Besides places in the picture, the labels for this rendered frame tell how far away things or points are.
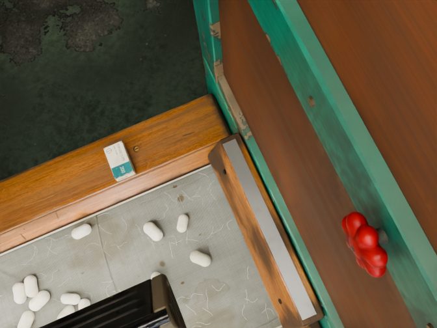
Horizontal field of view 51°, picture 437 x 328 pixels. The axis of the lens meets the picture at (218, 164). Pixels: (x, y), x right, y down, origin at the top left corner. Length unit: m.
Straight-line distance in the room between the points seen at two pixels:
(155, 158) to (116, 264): 0.19
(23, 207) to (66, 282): 0.15
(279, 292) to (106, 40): 1.35
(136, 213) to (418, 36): 0.67
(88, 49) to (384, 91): 1.64
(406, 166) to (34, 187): 0.70
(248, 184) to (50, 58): 1.31
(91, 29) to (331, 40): 1.63
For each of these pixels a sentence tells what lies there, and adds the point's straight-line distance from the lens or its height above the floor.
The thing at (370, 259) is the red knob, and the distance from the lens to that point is 0.29.
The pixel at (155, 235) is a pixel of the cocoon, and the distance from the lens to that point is 0.79.
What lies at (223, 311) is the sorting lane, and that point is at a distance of 0.80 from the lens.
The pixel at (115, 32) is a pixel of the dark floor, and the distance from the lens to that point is 1.85.
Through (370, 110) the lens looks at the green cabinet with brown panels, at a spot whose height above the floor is 1.29.
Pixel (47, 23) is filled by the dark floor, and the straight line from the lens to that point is 1.96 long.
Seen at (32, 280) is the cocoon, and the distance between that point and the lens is 0.85.
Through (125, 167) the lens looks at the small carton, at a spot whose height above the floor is 0.79.
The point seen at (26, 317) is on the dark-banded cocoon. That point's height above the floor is 0.76.
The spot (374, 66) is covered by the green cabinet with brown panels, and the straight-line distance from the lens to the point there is 0.25.
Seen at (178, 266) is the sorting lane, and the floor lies 0.74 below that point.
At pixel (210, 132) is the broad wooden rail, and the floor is 0.76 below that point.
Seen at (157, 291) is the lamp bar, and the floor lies 1.08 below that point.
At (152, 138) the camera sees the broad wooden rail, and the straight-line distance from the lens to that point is 0.82.
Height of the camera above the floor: 1.53
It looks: 75 degrees down
